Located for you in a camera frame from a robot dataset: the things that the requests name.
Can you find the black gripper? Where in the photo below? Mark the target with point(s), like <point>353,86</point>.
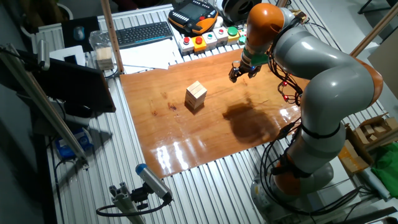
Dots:
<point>249,66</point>

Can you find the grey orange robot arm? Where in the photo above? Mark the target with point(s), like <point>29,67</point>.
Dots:
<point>335,84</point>

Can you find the small green button box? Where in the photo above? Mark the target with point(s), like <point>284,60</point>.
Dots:
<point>242,40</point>

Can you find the yellow box green button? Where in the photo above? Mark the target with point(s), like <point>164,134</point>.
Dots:
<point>232,32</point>

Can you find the white box red button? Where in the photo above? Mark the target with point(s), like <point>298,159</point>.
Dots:
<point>220,35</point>
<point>186,45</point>

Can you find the yellow box red button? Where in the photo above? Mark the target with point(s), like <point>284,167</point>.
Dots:
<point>199,43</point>

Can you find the small white round object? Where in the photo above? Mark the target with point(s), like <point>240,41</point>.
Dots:
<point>219,21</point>

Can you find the black filament spool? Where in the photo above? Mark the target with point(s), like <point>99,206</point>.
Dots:
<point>239,9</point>

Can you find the orange black teach pendant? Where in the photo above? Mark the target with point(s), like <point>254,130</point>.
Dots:
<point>192,14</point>

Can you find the gold snack packet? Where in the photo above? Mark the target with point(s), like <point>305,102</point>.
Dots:
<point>299,15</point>

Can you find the glossy wood grain mat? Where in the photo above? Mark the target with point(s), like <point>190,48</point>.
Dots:
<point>174,130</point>

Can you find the white paper sheets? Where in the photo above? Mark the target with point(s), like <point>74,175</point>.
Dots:
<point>149,56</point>

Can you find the black computer keyboard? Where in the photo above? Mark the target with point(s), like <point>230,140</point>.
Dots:
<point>143,33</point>

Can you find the flat cardboard box yellow tape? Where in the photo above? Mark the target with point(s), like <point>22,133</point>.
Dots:
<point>351,158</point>

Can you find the open cardboard box with blocks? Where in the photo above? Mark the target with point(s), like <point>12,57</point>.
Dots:
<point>373,120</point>

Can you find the plastic bag of wooden blocks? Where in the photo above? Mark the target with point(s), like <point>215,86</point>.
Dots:
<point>104,56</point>

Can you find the beige cardboard panel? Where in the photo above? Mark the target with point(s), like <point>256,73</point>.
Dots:
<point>387,68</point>

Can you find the white base board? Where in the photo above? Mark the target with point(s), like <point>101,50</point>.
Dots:
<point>345,189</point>

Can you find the black mouse pad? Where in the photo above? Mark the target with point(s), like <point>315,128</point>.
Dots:
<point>93,28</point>

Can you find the white paper roll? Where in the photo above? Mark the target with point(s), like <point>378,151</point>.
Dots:
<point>374,183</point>

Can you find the grey computer mouse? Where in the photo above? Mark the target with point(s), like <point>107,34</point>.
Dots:
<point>79,33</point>

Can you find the black monitor panel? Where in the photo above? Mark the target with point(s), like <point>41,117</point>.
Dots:
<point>74,87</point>

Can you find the green cloth bag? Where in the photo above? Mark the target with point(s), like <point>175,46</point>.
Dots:
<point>388,168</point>

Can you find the short aluminium profile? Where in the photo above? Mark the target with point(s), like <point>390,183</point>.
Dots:
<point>124,202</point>

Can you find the white box black square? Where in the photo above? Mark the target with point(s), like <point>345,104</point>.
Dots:
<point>59,54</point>

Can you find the blue plastic package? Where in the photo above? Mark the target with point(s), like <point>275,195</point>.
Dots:
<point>66,151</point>

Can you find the wooden frame pole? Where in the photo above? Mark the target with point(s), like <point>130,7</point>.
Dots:
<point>281,3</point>
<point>376,29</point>
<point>112,34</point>

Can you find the silver camera blue cap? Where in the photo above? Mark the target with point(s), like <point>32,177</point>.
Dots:
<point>152,180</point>

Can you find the silver mounted camera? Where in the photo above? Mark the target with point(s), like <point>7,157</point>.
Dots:
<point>43,56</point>

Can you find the aluminium frame bar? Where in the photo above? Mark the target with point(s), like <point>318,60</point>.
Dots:
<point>40,100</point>

